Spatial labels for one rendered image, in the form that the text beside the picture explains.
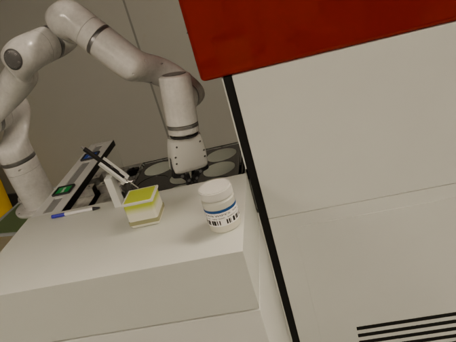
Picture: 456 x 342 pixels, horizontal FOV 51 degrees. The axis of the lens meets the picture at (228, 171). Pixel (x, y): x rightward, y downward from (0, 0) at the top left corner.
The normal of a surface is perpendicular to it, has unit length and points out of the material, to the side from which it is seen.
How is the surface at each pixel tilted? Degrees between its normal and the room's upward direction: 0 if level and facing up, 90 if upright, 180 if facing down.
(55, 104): 90
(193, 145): 92
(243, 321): 90
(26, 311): 90
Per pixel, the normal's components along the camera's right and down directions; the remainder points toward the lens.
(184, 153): 0.37, 0.29
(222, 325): -0.06, 0.43
